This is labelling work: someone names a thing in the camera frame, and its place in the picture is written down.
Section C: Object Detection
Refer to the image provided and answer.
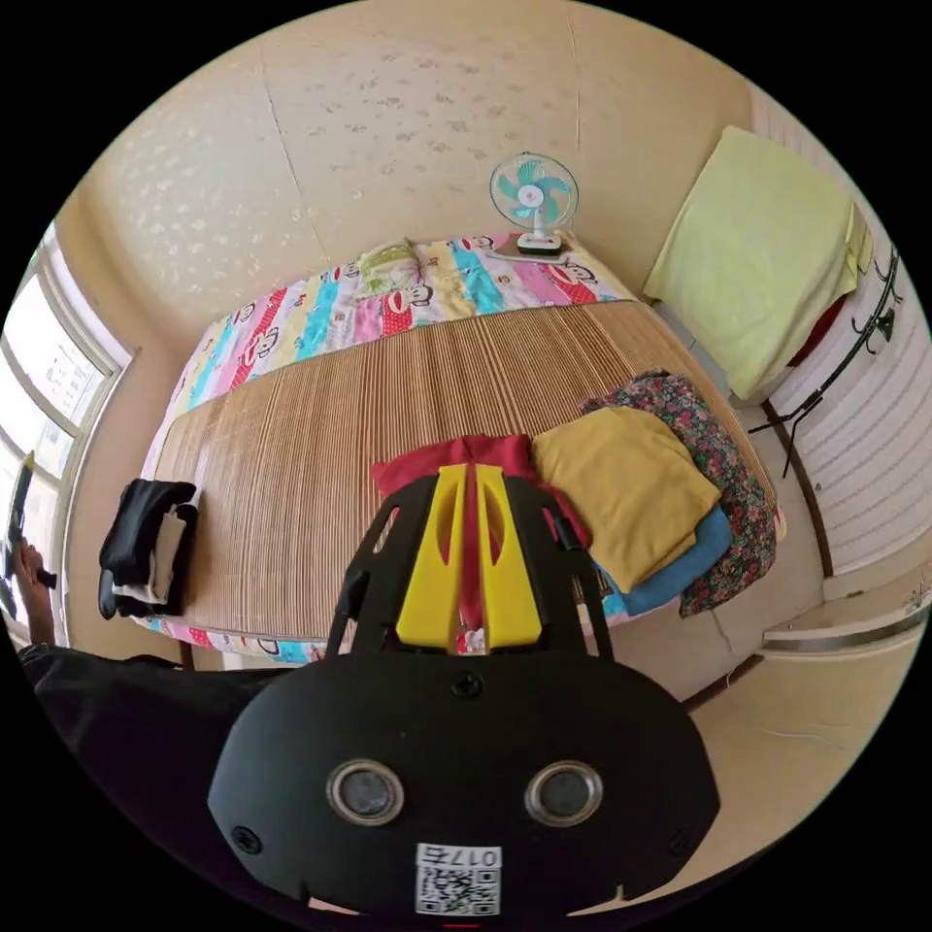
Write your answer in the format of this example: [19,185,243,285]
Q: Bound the green printed pillow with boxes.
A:
[354,239,425,298]

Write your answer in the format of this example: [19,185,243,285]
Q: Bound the black metal coat rack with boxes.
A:
[748,246,902,480]

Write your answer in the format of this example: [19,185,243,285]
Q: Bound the window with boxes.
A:
[0,221,138,646]

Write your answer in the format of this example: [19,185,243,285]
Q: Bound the pile of black and white clothes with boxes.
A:
[97,478,201,621]

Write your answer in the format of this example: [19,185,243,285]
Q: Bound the bed with woven mat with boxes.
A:
[142,231,789,668]

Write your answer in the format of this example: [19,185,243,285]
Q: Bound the pile of colourful clothes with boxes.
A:
[369,369,781,621]

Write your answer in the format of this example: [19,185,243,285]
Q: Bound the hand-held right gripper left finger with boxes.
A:
[395,465,468,650]

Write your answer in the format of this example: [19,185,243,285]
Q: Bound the person's left hand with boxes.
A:
[14,541,57,648]

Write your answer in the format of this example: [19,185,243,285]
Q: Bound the pale yellow cloth cover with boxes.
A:
[643,124,876,403]

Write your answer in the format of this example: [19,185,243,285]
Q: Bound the teal table fan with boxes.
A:
[488,150,581,258]

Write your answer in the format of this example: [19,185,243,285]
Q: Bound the person's body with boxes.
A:
[19,640,330,886]

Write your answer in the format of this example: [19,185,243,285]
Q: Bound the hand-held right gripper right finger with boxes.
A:
[476,464,545,648]

